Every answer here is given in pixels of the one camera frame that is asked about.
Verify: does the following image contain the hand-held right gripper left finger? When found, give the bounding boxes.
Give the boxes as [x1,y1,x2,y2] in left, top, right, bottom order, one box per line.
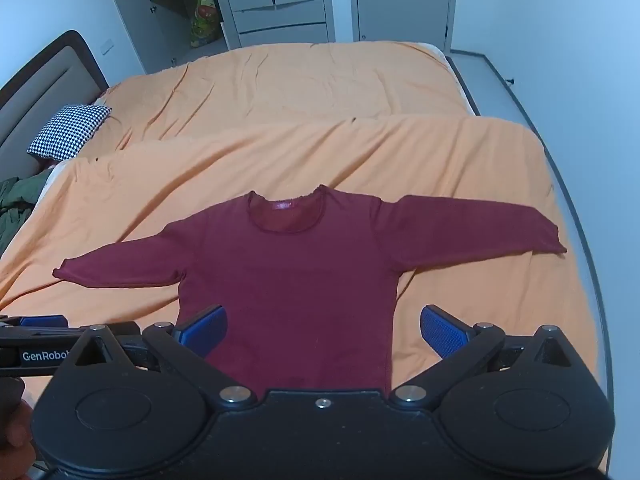
[55,305,256,408]

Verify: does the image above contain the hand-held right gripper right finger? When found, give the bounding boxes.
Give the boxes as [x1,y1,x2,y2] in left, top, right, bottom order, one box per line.
[392,305,593,407]

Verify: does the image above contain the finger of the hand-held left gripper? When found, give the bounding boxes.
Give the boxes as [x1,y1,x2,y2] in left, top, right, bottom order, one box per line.
[0,314,70,333]

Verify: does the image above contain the maroon long-sleeve shirt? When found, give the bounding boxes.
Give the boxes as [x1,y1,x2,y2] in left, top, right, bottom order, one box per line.
[52,184,568,393]

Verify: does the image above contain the person's left hand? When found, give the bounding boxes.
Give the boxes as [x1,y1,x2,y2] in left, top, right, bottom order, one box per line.
[0,377,39,480]

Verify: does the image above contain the dark green garment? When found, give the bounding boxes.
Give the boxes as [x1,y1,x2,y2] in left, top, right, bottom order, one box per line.
[0,170,51,256]

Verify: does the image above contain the orange blanket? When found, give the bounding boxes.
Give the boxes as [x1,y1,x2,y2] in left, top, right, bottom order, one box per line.
[0,115,608,406]

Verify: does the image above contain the houndstooth pillow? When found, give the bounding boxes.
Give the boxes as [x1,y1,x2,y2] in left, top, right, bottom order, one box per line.
[27,104,112,158]

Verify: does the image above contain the dark padded headboard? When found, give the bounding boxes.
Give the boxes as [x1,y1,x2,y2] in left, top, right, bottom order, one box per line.
[0,30,110,171]

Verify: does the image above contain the orange bed sheet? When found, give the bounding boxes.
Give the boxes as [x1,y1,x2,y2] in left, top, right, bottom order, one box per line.
[97,40,476,153]

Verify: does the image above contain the colourful printed bag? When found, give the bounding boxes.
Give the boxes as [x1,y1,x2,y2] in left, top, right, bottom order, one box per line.
[187,0,223,48]

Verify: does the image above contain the grey wardrobe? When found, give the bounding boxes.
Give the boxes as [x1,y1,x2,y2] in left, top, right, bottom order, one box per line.
[100,0,336,76]

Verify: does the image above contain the grey door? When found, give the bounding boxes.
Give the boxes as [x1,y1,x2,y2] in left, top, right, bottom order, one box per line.
[347,0,458,53]

